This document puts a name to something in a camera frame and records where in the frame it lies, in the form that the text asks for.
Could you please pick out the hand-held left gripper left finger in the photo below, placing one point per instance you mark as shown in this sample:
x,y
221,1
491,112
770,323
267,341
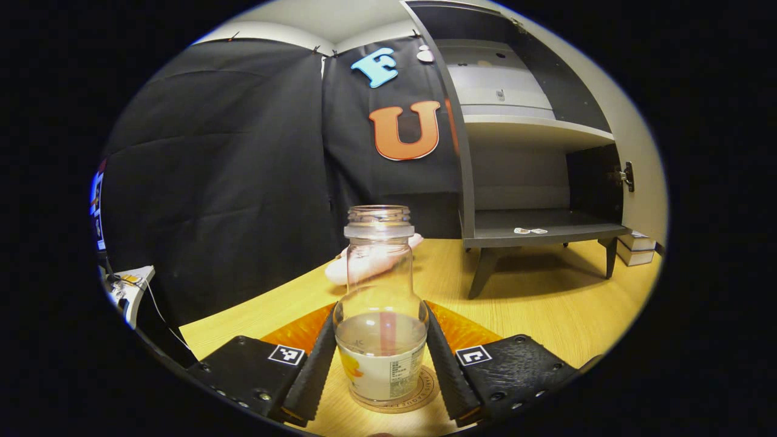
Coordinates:
x,y
315,376

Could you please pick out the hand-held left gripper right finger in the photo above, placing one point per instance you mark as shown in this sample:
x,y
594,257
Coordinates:
x,y
449,382

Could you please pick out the round brown coaster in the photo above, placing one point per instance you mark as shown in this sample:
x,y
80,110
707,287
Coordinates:
x,y
428,393

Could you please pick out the clear glass bottle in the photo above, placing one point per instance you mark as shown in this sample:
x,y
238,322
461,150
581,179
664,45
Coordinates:
x,y
379,352

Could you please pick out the dark grey cabinet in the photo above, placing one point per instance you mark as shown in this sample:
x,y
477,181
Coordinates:
x,y
570,97

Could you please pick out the white cabinet shelf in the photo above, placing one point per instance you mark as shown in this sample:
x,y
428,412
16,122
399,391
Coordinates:
x,y
522,130

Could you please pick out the metal door hinge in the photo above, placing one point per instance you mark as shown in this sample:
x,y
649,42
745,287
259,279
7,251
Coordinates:
x,y
627,176

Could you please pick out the pale pink soft object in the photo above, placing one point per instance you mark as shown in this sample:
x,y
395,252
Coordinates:
x,y
335,271

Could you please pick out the white side table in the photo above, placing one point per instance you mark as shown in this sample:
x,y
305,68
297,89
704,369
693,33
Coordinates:
x,y
133,291

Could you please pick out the black backdrop cloth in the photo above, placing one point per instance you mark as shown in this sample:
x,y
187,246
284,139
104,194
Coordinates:
x,y
212,182

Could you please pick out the computer monitor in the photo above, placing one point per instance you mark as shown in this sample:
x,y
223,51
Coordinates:
x,y
97,206

